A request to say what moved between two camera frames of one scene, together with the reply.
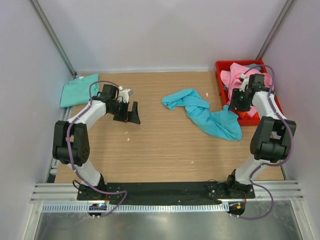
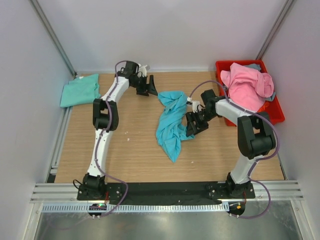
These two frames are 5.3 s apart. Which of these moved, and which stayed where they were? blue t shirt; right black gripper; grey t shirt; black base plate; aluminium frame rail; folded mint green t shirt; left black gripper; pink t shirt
Moved: right black gripper; left black gripper; blue t shirt
Stayed: grey t shirt; aluminium frame rail; pink t shirt; folded mint green t shirt; black base plate
